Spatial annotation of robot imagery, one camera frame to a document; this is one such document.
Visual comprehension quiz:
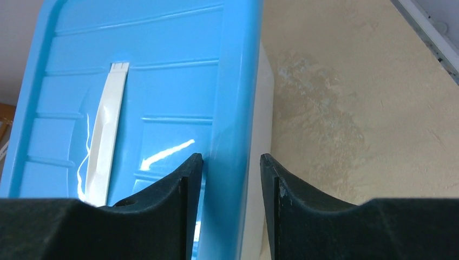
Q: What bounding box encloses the blue plastic lid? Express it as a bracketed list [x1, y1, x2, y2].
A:
[1, 1, 263, 259]

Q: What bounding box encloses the white plastic bin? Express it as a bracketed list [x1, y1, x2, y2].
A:
[240, 43, 274, 259]

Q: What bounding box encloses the wooden shelf rack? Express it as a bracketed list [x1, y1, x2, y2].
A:
[1, 103, 16, 141]

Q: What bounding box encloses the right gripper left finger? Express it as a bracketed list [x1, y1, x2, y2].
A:
[1, 153, 204, 259]

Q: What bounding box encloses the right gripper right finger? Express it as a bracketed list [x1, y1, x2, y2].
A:
[260, 154, 458, 259]

